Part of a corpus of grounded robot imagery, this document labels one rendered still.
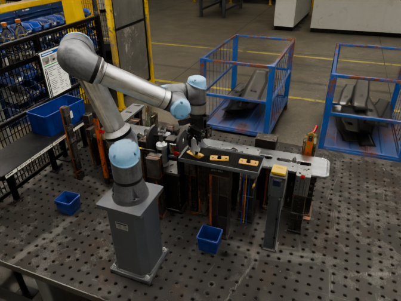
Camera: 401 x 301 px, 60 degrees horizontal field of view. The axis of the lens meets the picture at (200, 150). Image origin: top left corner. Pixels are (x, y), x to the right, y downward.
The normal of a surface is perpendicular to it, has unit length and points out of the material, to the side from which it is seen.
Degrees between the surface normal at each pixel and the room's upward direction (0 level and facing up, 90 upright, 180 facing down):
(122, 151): 8
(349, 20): 90
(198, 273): 0
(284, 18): 90
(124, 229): 90
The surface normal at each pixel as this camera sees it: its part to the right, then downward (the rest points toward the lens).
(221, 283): -0.01, -0.86
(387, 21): -0.36, 0.49
